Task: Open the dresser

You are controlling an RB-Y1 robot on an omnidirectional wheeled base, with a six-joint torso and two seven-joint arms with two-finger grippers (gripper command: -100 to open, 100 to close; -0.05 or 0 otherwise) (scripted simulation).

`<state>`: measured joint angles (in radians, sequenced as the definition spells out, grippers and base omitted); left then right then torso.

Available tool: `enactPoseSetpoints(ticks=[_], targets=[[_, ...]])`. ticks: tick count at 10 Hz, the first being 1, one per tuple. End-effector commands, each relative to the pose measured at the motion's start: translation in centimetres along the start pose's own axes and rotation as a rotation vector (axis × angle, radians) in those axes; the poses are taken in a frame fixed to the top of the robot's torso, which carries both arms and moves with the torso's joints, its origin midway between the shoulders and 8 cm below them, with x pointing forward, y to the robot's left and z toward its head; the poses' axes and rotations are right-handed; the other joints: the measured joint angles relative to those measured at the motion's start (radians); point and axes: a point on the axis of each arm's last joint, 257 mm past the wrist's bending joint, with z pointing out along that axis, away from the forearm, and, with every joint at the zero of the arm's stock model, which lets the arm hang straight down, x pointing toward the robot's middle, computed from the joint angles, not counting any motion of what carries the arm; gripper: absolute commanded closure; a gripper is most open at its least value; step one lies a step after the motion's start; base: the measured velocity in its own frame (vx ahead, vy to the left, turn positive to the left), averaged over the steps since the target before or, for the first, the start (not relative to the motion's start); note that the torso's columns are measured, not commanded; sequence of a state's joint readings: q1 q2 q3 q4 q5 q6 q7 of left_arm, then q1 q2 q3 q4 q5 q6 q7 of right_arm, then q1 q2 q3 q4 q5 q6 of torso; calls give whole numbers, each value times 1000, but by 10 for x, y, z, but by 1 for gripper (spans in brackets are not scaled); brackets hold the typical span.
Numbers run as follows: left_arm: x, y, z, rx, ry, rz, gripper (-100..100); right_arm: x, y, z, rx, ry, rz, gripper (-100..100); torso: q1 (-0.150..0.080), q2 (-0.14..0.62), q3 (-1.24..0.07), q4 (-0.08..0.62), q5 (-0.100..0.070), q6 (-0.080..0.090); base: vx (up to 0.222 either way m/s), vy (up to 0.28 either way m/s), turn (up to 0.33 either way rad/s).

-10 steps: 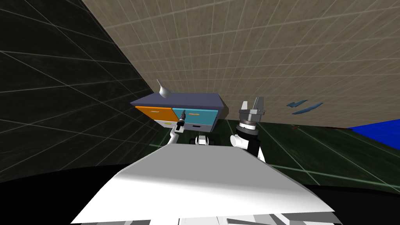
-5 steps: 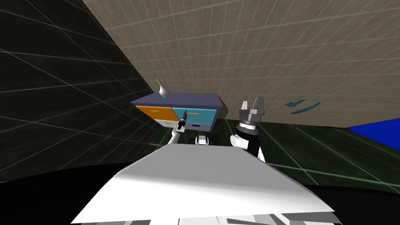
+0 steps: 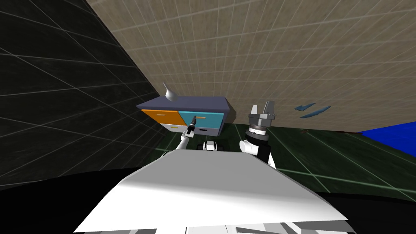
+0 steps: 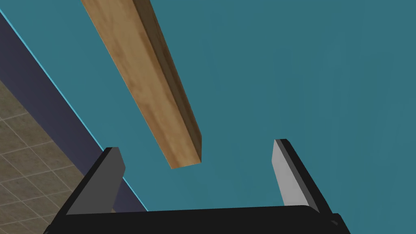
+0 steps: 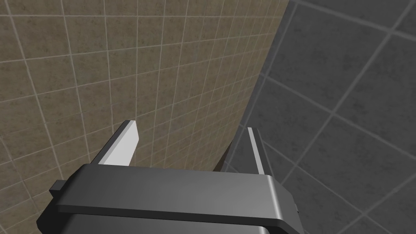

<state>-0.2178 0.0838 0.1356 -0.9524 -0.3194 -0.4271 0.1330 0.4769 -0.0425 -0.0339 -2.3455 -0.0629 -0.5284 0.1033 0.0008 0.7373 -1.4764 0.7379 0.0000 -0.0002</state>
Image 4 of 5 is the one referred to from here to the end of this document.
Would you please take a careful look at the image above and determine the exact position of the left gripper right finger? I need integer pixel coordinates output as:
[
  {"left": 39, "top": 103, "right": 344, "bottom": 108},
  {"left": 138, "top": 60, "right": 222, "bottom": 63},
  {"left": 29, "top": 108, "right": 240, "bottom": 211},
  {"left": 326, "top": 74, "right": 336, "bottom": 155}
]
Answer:
[{"left": 271, "top": 139, "right": 333, "bottom": 215}]

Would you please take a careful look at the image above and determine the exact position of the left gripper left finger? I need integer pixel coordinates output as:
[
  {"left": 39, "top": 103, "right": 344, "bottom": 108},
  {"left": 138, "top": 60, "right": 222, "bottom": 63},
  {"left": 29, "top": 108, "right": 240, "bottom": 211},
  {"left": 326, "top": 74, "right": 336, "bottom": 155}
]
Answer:
[{"left": 57, "top": 147, "right": 126, "bottom": 216}]

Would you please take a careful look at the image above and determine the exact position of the wooden bar handle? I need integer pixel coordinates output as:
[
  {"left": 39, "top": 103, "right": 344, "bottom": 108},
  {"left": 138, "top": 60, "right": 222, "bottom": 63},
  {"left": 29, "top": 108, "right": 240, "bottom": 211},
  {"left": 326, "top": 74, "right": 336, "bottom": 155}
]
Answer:
[{"left": 80, "top": 0, "right": 202, "bottom": 170}]

